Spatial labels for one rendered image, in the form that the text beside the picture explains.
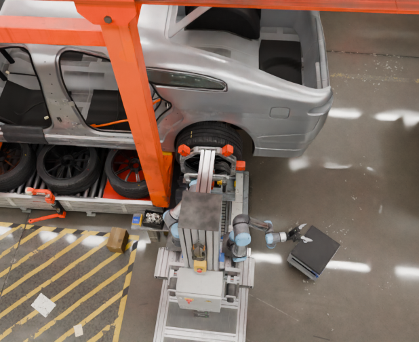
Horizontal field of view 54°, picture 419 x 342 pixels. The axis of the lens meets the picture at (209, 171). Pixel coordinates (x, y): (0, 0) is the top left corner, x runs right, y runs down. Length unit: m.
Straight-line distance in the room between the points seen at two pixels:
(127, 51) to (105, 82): 2.30
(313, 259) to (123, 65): 2.69
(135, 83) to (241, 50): 2.36
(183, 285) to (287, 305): 1.58
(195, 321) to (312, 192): 2.00
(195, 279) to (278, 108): 1.58
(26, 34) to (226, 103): 1.67
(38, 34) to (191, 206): 1.32
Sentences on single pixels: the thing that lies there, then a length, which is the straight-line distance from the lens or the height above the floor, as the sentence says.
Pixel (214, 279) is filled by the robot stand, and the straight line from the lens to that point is 3.20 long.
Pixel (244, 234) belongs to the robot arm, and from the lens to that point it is 3.07.
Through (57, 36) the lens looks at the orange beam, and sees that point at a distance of 2.60.
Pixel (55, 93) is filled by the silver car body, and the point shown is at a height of 1.54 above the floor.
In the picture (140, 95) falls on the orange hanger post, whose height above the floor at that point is 2.24.
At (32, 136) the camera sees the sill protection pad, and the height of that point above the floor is 0.91.
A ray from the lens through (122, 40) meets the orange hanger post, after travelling 2.45.
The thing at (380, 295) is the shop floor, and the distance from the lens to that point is 4.76.
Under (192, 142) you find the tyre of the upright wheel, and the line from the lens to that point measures 3.84.
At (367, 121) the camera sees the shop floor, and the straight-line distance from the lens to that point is 5.76.
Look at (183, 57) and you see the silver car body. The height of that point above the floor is 1.89.
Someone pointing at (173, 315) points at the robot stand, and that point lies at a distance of 4.20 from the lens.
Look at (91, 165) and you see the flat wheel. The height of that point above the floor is 0.50.
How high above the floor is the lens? 4.32
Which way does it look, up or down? 60 degrees down
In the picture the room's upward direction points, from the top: 1 degrees counter-clockwise
